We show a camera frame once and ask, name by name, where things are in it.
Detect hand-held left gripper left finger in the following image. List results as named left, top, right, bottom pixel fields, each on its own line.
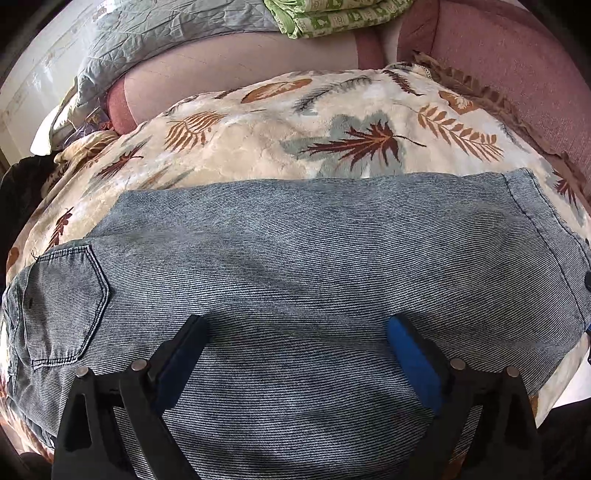
left=51, top=315, right=211, bottom=480

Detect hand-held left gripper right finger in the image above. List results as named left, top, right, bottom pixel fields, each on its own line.
left=387, top=315, right=541, bottom=480

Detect grey denim pants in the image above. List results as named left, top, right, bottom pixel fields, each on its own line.
left=0, top=168, right=591, bottom=480

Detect dark green garment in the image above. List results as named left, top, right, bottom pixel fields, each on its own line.
left=0, top=157, right=44, bottom=241

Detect cream leaf print blanket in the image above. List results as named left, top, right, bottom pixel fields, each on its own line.
left=0, top=62, right=591, bottom=462

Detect purple packet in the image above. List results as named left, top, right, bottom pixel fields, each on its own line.
left=69, top=108, right=112, bottom=139

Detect white pillow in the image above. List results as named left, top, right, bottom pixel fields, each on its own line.
left=30, top=92, right=79, bottom=154

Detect pink sofa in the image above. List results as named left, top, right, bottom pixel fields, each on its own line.
left=106, top=0, right=591, bottom=162

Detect grey quilted blanket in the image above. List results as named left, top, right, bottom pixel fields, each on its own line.
left=48, top=0, right=280, bottom=139

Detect green patterned blanket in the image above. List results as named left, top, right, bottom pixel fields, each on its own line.
left=263, top=0, right=414, bottom=38

